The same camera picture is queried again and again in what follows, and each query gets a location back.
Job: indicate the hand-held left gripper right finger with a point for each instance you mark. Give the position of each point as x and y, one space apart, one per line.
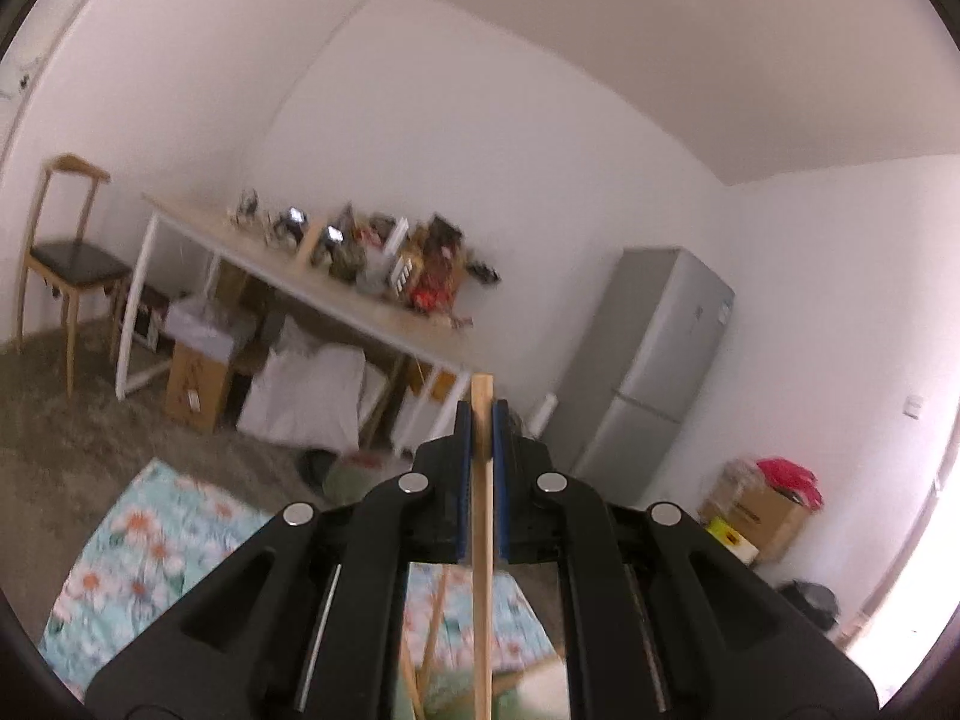
501 487

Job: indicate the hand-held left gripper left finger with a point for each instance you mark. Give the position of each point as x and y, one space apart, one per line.
465 487

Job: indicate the single wooden chopstick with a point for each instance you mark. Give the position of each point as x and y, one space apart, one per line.
482 420

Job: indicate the pile of wooden chopsticks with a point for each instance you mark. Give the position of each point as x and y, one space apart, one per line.
435 615

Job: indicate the orange plastic bag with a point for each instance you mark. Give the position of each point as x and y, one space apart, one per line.
435 382

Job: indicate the white sack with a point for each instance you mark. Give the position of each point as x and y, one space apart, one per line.
307 390

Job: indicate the red label soda bottle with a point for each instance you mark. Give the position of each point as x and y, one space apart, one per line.
429 292

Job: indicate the grey refrigerator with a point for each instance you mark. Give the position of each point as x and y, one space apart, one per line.
652 345

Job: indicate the white table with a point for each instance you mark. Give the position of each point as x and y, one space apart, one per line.
337 300

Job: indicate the yellow white rice bag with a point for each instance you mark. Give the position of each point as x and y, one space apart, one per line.
735 536

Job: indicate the large cardboard box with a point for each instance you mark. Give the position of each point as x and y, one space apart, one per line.
765 514

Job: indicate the red plastic bag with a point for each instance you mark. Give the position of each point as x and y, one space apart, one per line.
787 480

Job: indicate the small brown cardboard box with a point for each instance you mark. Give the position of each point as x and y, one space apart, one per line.
195 386

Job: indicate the black trash bin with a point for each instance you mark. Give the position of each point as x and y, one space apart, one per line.
810 604

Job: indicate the floral blue blanket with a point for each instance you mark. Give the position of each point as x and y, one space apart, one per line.
135 562

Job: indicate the wooden chair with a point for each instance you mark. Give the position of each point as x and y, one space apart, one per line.
75 259

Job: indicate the wall socket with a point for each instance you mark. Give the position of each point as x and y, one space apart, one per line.
913 406

